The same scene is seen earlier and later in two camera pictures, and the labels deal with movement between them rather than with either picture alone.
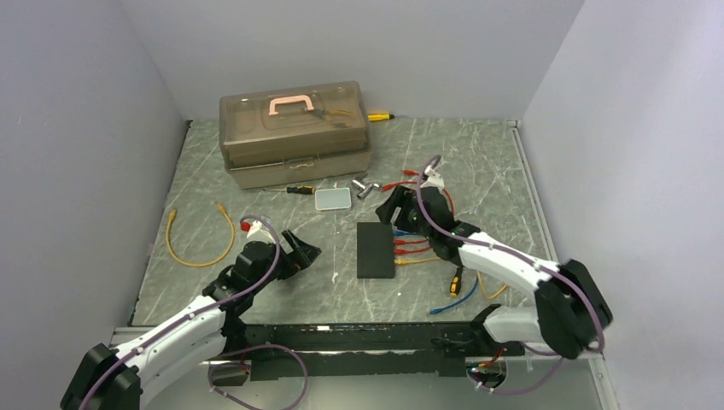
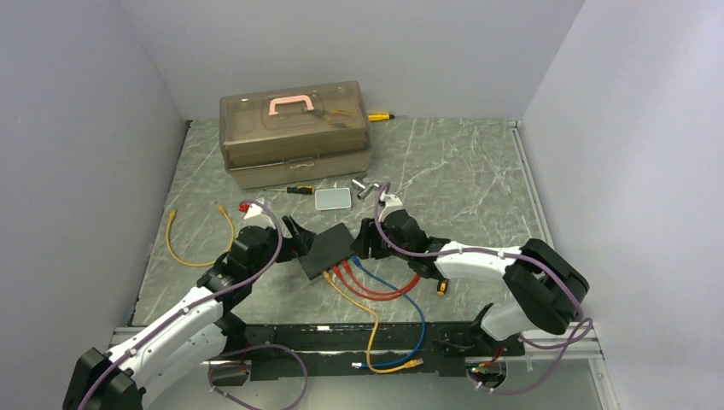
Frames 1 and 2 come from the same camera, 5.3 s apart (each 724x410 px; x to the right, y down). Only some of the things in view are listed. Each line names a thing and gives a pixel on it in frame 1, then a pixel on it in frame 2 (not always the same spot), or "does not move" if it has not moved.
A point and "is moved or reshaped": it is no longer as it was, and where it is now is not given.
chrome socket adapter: [365, 190] does not move
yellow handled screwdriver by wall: [380, 117] does not move
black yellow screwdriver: [306, 190] does not move
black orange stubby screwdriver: [456, 283] -> [442, 285]
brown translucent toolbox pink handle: [295, 136] does not move
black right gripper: [401, 197] -> [368, 237]
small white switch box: [332, 199] does not move
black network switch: [375, 250] is moved or reshaped
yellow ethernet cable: [172, 217] does not move
